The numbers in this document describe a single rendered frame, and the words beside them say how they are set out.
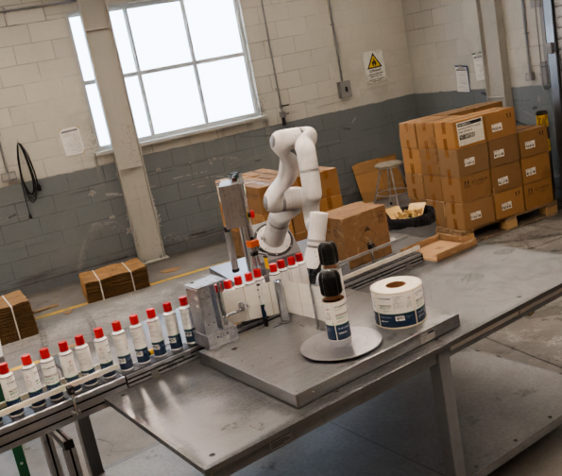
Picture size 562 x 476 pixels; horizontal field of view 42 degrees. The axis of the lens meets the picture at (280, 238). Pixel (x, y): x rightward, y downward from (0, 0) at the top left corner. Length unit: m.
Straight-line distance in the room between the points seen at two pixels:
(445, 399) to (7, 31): 6.51
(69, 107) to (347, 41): 3.52
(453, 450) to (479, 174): 4.24
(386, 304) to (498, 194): 4.37
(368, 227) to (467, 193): 3.10
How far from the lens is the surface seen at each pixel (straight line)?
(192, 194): 8.70
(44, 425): 2.90
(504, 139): 7.09
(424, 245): 4.05
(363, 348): 2.69
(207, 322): 2.95
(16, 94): 8.31
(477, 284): 3.37
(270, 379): 2.61
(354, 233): 3.77
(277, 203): 3.69
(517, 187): 7.25
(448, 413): 2.93
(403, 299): 2.81
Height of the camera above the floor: 1.94
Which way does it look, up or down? 13 degrees down
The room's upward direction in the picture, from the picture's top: 11 degrees counter-clockwise
